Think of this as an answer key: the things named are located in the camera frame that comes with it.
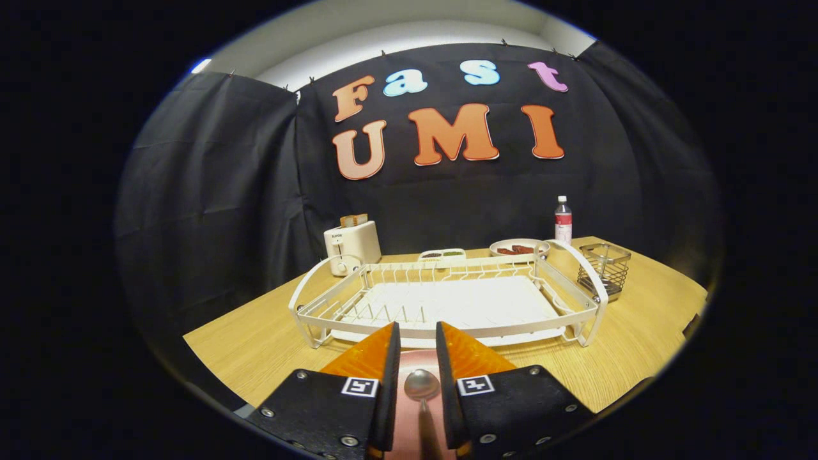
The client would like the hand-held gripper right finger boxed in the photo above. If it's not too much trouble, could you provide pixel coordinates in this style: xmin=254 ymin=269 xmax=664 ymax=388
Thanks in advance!
xmin=436 ymin=321 xmax=595 ymax=460

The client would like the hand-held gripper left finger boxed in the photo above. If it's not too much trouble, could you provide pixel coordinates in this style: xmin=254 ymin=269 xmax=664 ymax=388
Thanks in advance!
xmin=246 ymin=321 xmax=401 ymax=460

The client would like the pink plate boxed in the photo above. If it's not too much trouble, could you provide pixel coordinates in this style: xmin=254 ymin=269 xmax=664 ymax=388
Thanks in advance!
xmin=383 ymin=348 xmax=458 ymax=460

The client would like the metal spoon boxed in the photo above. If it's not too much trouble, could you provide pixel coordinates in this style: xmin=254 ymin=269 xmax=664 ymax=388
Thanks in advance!
xmin=404 ymin=369 xmax=442 ymax=448

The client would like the white wire dish rack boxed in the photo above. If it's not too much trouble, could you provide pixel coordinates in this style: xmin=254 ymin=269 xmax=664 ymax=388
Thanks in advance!
xmin=288 ymin=240 xmax=609 ymax=350

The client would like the metal wire basket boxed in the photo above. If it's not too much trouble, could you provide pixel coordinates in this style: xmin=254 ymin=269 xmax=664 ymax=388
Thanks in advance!
xmin=577 ymin=243 xmax=632 ymax=303

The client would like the white plate with meat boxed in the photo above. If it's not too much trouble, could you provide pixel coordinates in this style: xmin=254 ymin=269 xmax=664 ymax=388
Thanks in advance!
xmin=489 ymin=238 xmax=551 ymax=258

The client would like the white toaster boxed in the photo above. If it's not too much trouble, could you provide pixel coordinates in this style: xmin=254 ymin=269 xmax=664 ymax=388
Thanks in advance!
xmin=323 ymin=220 xmax=382 ymax=277

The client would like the clear bottle red label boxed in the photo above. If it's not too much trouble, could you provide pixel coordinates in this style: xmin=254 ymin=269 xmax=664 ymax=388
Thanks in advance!
xmin=554 ymin=195 xmax=573 ymax=246

